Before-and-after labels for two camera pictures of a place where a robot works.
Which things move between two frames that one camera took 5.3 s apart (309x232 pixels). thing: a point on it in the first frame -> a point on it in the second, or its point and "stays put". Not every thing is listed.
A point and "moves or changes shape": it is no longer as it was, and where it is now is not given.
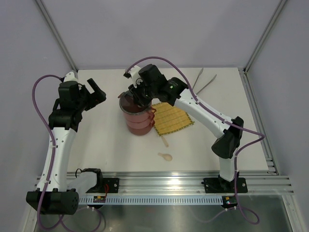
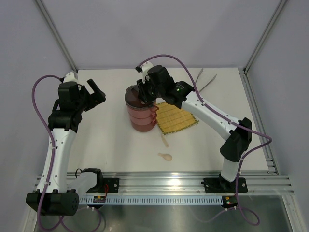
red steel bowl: [140, 131] moves or changes shape
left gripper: [95, 98] stays put
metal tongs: [201, 71] stays put
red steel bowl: [140, 125] -> [146, 121]
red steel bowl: [137, 117] -> [148, 113]
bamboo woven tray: [168, 119] stays put
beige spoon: [166, 157] stays put
